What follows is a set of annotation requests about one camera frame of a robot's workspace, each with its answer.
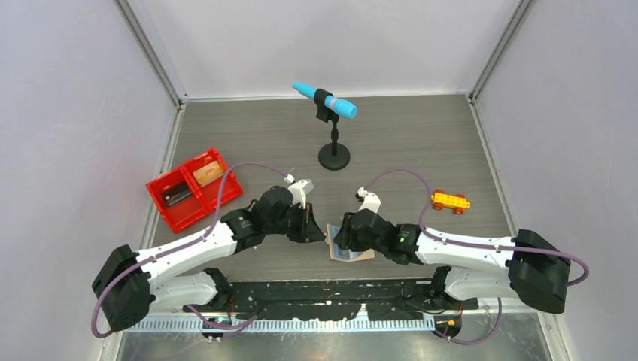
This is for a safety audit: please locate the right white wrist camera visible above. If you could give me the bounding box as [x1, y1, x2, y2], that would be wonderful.
[355, 187, 381, 214]

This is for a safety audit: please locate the beige card holder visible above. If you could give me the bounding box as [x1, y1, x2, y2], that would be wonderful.
[326, 223, 375, 262]

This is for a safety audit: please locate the yellow toy brick car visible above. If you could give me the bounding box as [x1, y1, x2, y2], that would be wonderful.
[430, 190, 471, 215]

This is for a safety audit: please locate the black card case in bin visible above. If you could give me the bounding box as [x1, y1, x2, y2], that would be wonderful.
[161, 182, 192, 208]

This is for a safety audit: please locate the blue toy microphone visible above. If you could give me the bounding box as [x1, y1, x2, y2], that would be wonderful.
[292, 82, 358, 123]

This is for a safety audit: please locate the tan card case in bin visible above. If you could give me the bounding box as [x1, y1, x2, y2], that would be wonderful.
[193, 161, 225, 187]

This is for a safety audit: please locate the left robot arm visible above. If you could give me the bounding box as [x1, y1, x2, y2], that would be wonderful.
[92, 180, 325, 336]

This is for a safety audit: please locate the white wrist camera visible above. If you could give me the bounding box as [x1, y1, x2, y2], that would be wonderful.
[284, 174, 314, 209]
[355, 187, 381, 214]

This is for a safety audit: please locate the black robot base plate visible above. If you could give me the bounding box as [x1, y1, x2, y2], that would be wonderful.
[195, 278, 478, 321]

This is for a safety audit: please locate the black microphone stand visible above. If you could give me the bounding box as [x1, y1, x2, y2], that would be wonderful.
[317, 118, 351, 171]

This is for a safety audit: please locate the red two-compartment bin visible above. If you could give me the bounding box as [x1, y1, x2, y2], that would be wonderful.
[146, 148, 243, 234]

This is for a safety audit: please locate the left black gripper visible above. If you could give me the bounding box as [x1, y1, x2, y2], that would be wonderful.
[265, 202, 324, 243]

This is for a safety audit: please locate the ribbed metal front rail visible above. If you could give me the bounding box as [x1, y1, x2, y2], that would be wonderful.
[126, 315, 436, 333]

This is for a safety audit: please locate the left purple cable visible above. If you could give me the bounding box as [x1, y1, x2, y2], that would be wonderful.
[90, 162, 295, 340]

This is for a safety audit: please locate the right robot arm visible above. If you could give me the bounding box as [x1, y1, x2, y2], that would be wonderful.
[333, 209, 571, 314]

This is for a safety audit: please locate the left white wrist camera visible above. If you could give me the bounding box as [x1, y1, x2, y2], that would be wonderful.
[284, 174, 314, 209]

